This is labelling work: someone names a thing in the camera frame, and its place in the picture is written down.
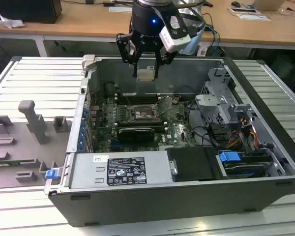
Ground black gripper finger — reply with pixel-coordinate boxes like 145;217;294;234
153;43;176;80
116;32;143;78

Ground silver square CPU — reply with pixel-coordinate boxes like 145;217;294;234
137;69;155;83

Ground metal socket cover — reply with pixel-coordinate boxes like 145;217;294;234
156;96;175;117

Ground thin wire locking lever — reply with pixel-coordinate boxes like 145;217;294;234
119;86;133;110

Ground black RAM slot row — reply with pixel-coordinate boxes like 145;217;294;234
115;93;162;104
116;120;169;130

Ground CPU socket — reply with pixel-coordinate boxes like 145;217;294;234
127;104;163;122

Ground black cylinder component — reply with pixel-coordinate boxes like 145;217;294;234
104;82;117;98

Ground wooden desk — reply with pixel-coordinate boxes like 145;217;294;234
0;0;295;58

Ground grey metal drive cage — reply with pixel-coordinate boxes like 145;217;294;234
195;67;258;126

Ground green motherboard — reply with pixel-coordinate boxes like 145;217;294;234
88;94;200;152

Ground black graphics card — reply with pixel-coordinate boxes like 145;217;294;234
118;127;155;144

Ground white paper sheet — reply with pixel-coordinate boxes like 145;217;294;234
237;13;271;22

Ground black plastic shroud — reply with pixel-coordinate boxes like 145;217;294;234
166;146;223;183

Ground black computer box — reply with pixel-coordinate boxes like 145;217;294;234
0;0;63;24

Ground silver laptop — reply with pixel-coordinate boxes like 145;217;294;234
250;0;286;12

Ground blue disk carrier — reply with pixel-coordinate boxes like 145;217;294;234
217;151;273;179

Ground black power supply label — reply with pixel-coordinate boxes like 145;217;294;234
106;155;147;185

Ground crumpled white paper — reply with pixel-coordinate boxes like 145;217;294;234
0;13;26;30

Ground grey power supply unit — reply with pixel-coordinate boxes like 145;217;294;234
68;150;174;189

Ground blue case latch tab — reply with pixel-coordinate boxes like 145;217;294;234
45;169;58;180

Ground grey parts rack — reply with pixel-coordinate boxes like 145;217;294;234
0;100;73;190

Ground black open PC case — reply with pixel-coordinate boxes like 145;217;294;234
43;54;295;228

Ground green RAM stick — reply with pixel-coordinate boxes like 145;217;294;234
0;160;36;166

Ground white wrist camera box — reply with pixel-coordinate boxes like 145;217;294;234
152;6;192;54

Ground grey case release handle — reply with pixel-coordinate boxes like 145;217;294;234
82;54;97;72

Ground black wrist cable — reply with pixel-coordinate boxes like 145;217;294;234
178;2;205;27

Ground blue cable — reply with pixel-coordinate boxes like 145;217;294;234
205;23;222;59

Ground black looped cable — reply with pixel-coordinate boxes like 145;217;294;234
187;100;222;151

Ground orange and yellow wires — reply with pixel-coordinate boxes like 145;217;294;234
227;129;258;149

